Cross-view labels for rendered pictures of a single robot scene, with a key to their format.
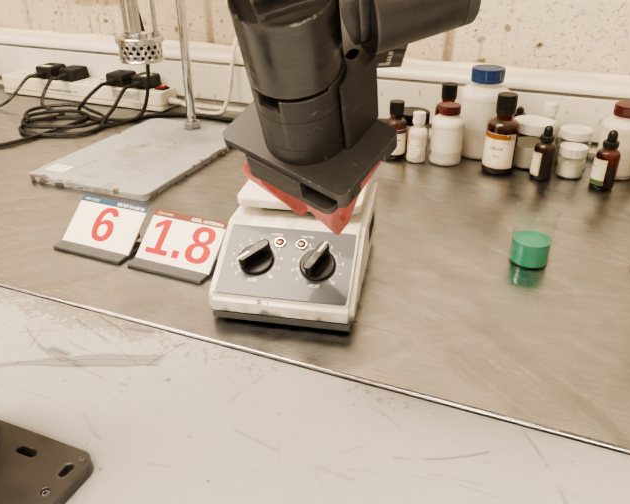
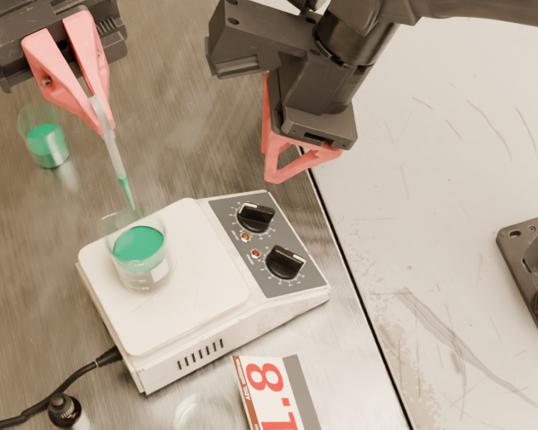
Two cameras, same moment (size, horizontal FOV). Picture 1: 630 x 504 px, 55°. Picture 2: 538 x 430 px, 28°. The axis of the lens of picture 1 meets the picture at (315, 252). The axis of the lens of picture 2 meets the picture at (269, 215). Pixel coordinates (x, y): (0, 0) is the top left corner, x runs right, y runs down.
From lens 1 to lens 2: 1.04 m
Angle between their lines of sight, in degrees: 80
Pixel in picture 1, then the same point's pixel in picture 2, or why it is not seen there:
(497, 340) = (197, 121)
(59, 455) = (512, 246)
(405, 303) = (195, 195)
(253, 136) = (343, 119)
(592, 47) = not seen: outside the picture
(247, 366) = (355, 235)
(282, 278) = (281, 240)
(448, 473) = not seen: hidden behind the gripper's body
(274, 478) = (418, 154)
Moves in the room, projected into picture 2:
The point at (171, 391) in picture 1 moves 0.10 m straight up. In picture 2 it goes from (416, 255) to (423, 203)
